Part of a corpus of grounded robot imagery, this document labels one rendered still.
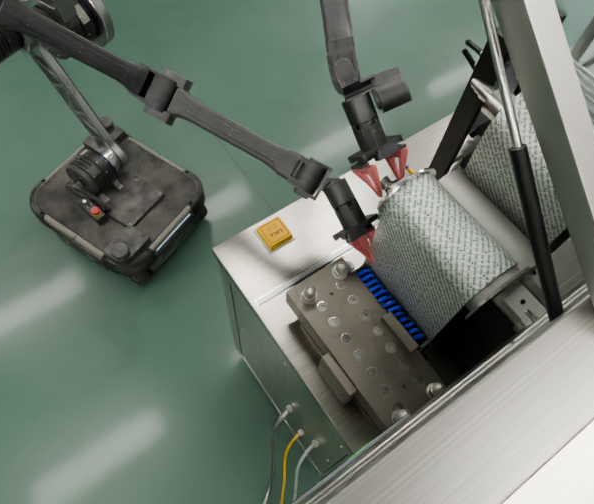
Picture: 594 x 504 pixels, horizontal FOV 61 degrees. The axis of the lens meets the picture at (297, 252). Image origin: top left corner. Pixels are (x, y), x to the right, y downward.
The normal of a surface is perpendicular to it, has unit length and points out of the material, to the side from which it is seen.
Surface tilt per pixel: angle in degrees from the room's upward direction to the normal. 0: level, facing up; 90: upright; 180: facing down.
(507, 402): 0
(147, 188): 0
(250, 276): 0
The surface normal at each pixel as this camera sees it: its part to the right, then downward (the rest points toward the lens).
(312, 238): 0.05, -0.46
